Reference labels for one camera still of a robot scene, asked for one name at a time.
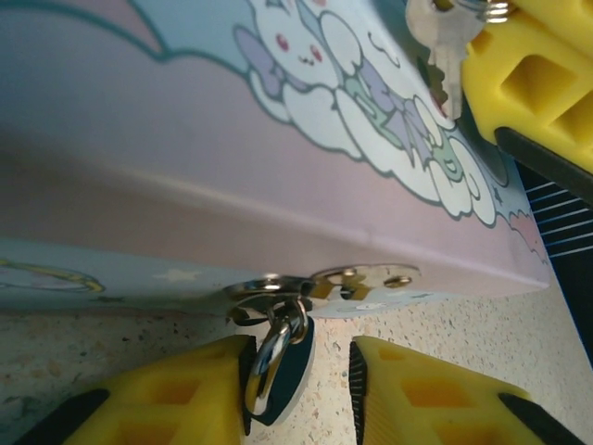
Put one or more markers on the silver box latch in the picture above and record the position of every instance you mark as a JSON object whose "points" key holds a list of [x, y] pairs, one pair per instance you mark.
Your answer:
{"points": [[370, 273]]}

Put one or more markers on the pastel cartoon tin box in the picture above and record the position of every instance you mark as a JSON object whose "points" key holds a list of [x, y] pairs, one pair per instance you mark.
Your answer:
{"points": [[185, 139]]}

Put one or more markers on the silver key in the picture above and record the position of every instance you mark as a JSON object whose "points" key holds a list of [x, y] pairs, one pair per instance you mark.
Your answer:
{"points": [[447, 60]]}

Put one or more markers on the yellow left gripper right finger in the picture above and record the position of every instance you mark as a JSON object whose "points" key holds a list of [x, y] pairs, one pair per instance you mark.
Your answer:
{"points": [[440, 398]]}

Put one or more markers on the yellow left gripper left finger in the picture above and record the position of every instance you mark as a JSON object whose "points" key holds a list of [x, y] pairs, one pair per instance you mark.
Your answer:
{"points": [[139, 398]]}

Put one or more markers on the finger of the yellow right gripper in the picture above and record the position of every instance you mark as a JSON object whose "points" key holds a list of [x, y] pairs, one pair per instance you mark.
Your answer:
{"points": [[533, 79]]}

